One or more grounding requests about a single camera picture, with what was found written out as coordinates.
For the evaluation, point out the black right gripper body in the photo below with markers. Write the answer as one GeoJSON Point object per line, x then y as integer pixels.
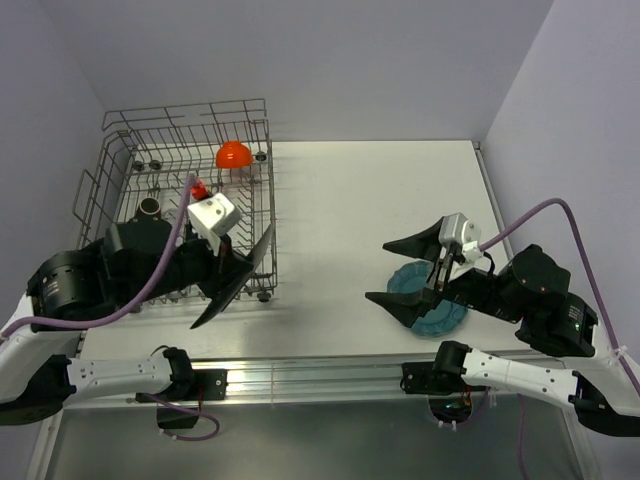
{"type": "Point", "coordinates": [472, 289]}

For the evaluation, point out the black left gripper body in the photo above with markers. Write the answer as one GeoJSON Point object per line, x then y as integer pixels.
{"type": "Point", "coordinates": [196, 263]}

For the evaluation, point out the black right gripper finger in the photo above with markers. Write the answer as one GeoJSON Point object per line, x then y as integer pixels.
{"type": "Point", "coordinates": [424, 245]}
{"type": "Point", "coordinates": [406, 308]}

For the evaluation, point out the black square floral plate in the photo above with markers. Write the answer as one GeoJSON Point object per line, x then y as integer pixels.
{"type": "Point", "coordinates": [259, 250]}

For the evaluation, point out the clear drinking glass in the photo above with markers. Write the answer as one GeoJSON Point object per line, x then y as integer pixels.
{"type": "Point", "coordinates": [169, 215]}

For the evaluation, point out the brown mug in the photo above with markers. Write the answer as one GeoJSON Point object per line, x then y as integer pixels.
{"type": "Point", "coordinates": [148, 208]}

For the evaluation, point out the orange bowl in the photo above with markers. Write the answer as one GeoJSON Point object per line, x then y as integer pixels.
{"type": "Point", "coordinates": [233, 155]}

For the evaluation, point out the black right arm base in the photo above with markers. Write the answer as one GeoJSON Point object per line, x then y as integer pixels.
{"type": "Point", "coordinates": [419, 378]}

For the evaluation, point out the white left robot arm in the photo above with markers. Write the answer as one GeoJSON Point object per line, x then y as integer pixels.
{"type": "Point", "coordinates": [74, 291]}

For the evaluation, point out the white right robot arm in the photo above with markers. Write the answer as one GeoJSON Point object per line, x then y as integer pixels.
{"type": "Point", "coordinates": [532, 292]}

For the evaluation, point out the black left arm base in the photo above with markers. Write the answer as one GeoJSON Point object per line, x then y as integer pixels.
{"type": "Point", "coordinates": [208, 385]}

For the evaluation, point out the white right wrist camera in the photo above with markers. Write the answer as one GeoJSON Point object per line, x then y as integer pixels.
{"type": "Point", "coordinates": [460, 252]}

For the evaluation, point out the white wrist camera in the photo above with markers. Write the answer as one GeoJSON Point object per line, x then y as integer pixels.
{"type": "Point", "coordinates": [460, 252]}
{"type": "Point", "coordinates": [212, 216]}

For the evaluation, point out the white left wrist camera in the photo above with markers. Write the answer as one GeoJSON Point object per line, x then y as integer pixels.
{"type": "Point", "coordinates": [212, 216]}

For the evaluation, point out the aluminium table front rail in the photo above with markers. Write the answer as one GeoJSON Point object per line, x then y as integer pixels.
{"type": "Point", "coordinates": [284, 380]}

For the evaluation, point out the grey wire dish rack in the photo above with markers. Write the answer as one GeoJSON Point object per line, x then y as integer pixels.
{"type": "Point", "coordinates": [160, 152]}

